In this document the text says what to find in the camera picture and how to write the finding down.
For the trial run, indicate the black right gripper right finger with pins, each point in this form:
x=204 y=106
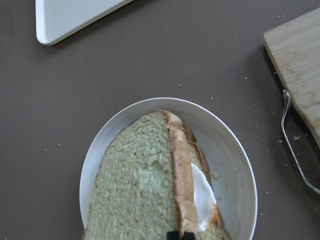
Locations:
x=189 y=236

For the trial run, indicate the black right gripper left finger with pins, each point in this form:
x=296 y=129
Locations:
x=172 y=235

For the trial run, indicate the bread slice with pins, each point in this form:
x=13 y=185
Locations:
x=217 y=230
x=144 y=188

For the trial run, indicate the white round plate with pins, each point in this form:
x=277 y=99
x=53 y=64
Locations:
x=235 y=189

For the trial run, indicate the cream rabbit tray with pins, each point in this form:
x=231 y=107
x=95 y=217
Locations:
x=55 y=20

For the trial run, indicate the bread slice under egg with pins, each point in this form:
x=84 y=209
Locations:
x=217 y=230

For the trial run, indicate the fried egg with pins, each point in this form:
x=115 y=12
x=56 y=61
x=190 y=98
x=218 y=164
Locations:
x=204 y=200

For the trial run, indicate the wooden cutting board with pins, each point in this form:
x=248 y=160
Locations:
x=294 y=50

